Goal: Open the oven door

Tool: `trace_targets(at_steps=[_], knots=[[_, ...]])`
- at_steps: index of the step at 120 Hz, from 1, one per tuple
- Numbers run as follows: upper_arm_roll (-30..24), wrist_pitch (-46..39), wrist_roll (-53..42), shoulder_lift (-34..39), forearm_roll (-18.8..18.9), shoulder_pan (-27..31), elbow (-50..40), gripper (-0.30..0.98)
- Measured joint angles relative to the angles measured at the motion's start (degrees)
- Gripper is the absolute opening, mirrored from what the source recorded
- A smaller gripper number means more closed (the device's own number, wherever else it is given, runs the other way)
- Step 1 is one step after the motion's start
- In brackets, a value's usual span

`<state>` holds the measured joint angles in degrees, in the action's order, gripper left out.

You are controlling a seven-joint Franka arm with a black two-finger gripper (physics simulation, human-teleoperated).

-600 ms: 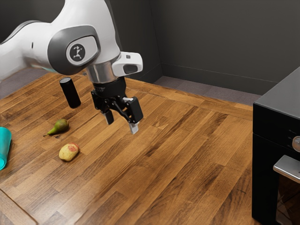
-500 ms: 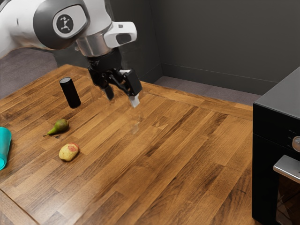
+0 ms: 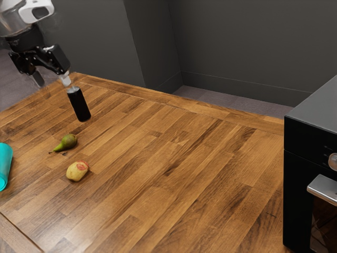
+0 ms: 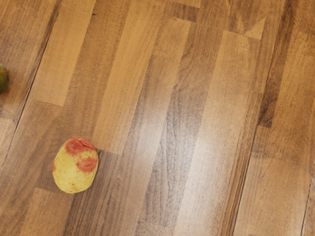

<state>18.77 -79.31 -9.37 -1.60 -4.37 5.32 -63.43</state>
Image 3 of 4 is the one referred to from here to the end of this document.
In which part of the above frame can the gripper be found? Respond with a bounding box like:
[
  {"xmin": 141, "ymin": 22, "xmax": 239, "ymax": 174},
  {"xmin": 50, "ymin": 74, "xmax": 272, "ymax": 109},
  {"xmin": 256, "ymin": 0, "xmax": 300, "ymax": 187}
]
[{"xmin": 4, "ymin": 24, "xmax": 72, "ymax": 87}]

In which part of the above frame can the green pear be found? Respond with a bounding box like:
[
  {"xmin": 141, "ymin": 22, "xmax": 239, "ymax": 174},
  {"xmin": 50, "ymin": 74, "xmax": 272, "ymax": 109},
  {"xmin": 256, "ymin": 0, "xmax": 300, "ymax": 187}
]
[{"xmin": 48, "ymin": 133, "xmax": 78, "ymax": 154}]

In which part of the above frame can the yellow red apple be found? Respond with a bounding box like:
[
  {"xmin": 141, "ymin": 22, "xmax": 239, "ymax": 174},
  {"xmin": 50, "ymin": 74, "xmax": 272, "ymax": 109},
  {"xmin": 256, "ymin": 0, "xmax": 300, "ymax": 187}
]
[{"xmin": 65, "ymin": 160, "xmax": 90, "ymax": 182}]

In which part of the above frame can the black oven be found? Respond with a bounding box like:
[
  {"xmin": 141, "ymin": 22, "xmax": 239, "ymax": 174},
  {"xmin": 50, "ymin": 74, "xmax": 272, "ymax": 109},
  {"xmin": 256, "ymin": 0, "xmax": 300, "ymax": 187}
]
[{"xmin": 282, "ymin": 75, "xmax": 337, "ymax": 253}]

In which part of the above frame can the teal cup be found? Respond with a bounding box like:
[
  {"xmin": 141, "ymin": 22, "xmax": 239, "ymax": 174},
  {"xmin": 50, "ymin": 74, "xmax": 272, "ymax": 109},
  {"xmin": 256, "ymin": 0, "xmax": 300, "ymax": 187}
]
[{"xmin": 0, "ymin": 142, "xmax": 14, "ymax": 192}]

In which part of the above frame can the black can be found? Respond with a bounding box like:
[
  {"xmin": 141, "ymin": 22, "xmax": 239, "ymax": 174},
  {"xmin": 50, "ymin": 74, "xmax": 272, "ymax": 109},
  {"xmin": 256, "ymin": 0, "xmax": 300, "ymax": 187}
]
[{"xmin": 66, "ymin": 86, "xmax": 92, "ymax": 123}]

